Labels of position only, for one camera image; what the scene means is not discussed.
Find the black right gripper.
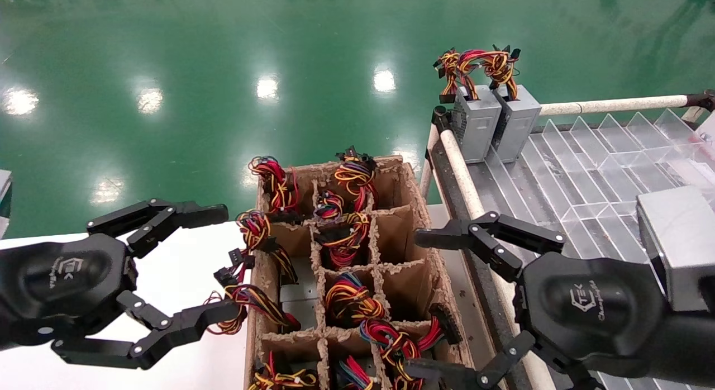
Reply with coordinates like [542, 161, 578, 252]
[403, 211, 715, 390]

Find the white pipe crossbar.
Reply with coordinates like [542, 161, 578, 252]
[539, 94, 693, 117]

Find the long white pipe rail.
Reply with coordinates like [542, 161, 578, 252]
[438, 127, 556, 390]

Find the clear acrylic divider tray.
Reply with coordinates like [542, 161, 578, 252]
[483, 108, 715, 390]

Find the cardboard box with dividers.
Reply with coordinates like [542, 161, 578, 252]
[243, 154, 484, 390]

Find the grey power supply with cables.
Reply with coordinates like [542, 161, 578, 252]
[235, 210, 298, 284]
[202, 249, 320, 336]
[435, 48, 502, 163]
[359, 302, 463, 390]
[475, 44, 541, 163]
[324, 272, 387, 327]
[247, 351, 319, 390]
[247, 155, 301, 215]
[314, 190, 345, 220]
[314, 211, 372, 269]
[335, 355, 374, 390]
[334, 146, 379, 212]

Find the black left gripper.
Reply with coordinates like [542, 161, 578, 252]
[0, 199, 241, 371]

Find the dark metal rack frame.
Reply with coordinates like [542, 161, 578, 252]
[430, 137, 531, 390]

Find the grey metal box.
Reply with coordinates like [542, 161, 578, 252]
[0, 169, 13, 239]

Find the black pipe connector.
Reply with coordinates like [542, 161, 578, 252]
[431, 106, 452, 135]
[686, 89, 715, 112]

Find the short white pipe leg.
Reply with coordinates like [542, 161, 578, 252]
[419, 125, 440, 199]

